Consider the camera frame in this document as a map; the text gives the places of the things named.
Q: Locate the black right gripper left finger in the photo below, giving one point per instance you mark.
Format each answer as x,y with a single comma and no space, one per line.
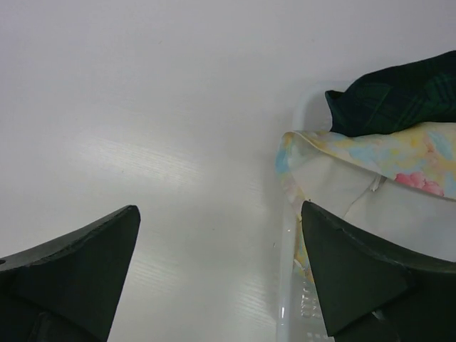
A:
68,289

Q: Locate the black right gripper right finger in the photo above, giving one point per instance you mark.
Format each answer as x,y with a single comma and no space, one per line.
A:
370,289

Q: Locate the pastel floral skirt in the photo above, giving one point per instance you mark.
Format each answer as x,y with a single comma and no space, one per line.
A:
400,187

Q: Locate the white plastic basket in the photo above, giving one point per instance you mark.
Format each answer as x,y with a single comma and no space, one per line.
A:
299,315

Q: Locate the dark green plaid skirt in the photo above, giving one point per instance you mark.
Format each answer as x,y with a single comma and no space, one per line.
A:
396,98

